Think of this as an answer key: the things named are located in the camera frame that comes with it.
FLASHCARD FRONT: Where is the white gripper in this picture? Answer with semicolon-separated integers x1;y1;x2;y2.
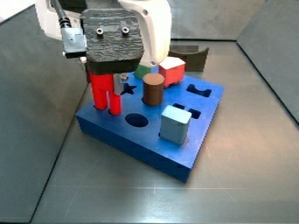
34;0;172;95

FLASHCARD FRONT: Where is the red two-legged block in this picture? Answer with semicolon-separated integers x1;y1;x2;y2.
88;73;121;116

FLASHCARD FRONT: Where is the green hexagonal peg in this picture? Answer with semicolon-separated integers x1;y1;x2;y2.
133;65;152;79

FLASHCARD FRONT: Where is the brown cylinder peg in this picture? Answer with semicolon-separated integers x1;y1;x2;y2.
143;73;164;106

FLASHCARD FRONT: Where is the red pentagon block white top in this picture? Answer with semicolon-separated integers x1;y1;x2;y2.
159;57;185;88

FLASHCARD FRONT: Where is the light blue rectangular block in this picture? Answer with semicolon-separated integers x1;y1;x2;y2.
160;105;192;145

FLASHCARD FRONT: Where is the black curved holder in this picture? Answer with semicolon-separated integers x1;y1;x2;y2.
168;45;209;72

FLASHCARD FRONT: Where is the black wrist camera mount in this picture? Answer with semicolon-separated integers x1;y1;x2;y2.
81;8;144;74

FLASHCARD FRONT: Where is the black camera cable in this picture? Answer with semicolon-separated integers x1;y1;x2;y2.
49;0;89;60

